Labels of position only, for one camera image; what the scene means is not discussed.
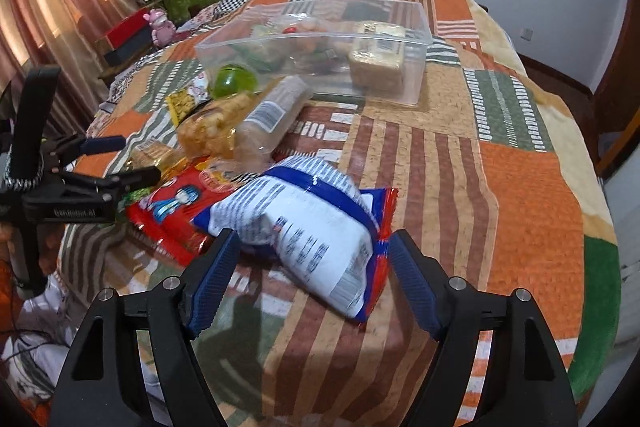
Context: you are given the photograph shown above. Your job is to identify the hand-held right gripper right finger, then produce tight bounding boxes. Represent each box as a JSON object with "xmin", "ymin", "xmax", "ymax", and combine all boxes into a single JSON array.
[{"xmin": 389, "ymin": 229, "xmax": 581, "ymax": 427}]

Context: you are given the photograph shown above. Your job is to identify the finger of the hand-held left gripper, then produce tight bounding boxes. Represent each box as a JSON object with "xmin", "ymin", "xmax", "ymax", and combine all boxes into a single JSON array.
[
  {"xmin": 42, "ymin": 135, "xmax": 127, "ymax": 160},
  {"xmin": 61, "ymin": 166, "xmax": 163, "ymax": 204}
]

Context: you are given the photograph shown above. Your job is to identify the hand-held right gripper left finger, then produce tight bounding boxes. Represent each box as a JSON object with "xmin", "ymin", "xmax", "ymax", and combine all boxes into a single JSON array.
[{"xmin": 47, "ymin": 228, "xmax": 242, "ymax": 427}]

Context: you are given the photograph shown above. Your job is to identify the white blue snack bag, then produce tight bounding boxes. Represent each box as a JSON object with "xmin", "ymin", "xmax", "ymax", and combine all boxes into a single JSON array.
[{"xmin": 194, "ymin": 156, "xmax": 399, "ymax": 323}]

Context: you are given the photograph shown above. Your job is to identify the clear plastic container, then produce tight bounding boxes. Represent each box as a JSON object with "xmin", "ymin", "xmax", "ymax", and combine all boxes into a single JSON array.
[{"xmin": 194, "ymin": 0, "xmax": 435, "ymax": 108}]

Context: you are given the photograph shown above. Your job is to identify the clear square cracker packet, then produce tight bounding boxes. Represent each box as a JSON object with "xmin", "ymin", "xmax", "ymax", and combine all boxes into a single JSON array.
[{"xmin": 126, "ymin": 141, "xmax": 177, "ymax": 172}]

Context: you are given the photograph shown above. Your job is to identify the red printed snack packet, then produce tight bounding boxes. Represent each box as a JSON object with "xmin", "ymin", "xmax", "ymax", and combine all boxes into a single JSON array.
[{"xmin": 124, "ymin": 164, "xmax": 253, "ymax": 267}]

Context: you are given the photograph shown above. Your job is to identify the yellow small snack packet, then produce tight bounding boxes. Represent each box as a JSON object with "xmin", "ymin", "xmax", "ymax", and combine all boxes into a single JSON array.
[{"xmin": 166, "ymin": 88, "xmax": 211, "ymax": 124}]

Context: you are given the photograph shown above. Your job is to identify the clear puffed snack bag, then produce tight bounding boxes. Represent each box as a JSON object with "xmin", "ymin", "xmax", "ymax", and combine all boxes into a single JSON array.
[{"xmin": 176, "ymin": 93, "xmax": 257, "ymax": 158}]

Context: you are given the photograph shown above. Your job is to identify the black box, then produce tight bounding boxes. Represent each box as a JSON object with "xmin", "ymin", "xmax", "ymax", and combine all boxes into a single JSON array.
[{"xmin": 102, "ymin": 38, "xmax": 154, "ymax": 68}]

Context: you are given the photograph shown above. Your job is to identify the white pink printed packet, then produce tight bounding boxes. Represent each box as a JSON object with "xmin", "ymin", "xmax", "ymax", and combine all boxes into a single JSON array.
[{"xmin": 184, "ymin": 68, "xmax": 217, "ymax": 102}]

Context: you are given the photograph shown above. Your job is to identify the red box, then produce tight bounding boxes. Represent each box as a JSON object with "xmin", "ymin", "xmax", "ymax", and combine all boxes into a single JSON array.
[{"xmin": 94, "ymin": 13, "xmax": 154, "ymax": 52}]

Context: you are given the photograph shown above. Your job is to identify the pink plush toy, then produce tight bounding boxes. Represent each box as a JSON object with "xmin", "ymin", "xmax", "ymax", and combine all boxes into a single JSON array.
[{"xmin": 144, "ymin": 8, "xmax": 177, "ymax": 46}]

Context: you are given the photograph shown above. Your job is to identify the patchwork orange green blanket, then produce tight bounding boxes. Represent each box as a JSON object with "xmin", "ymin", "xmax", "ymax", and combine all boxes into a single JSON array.
[{"xmin": 55, "ymin": 0, "xmax": 623, "ymax": 427}]

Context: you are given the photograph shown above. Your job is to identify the green round ball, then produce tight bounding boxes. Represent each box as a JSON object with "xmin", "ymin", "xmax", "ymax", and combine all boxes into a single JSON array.
[{"xmin": 212, "ymin": 63, "xmax": 259, "ymax": 100}]

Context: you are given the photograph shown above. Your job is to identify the clear plastic bottle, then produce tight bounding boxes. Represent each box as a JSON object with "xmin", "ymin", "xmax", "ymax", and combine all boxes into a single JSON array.
[{"xmin": 236, "ymin": 75, "xmax": 314, "ymax": 160}]

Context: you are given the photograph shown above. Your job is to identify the black white checked cloth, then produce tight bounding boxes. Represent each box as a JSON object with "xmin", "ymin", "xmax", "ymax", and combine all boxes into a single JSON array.
[{"xmin": 176, "ymin": 0, "xmax": 263, "ymax": 35}]

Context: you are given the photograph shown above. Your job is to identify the beige rice cake block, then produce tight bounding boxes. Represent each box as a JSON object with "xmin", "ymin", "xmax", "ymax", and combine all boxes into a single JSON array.
[{"xmin": 347, "ymin": 48, "xmax": 409, "ymax": 92}]

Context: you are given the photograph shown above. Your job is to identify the orange wrapped snack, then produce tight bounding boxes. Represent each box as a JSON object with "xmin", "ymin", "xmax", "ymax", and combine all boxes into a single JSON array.
[{"xmin": 279, "ymin": 18, "xmax": 347, "ymax": 40}]

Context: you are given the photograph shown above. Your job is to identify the beige labelled snack pack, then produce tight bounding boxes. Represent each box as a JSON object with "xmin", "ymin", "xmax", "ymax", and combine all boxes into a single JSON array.
[{"xmin": 350, "ymin": 20, "xmax": 407, "ymax": 54}]

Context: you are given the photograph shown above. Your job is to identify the black cable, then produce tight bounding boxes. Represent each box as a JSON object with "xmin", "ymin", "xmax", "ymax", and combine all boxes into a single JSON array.
[{"xmin": 0, "ymin": 324, "xmax": 68, "ymax": 360}]

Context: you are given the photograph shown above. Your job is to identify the wooden door frame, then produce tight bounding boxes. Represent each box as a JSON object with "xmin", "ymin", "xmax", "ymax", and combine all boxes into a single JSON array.
[{"xmin": 591, "ymin": 0, "xmax": 640, "ymax": 175}]

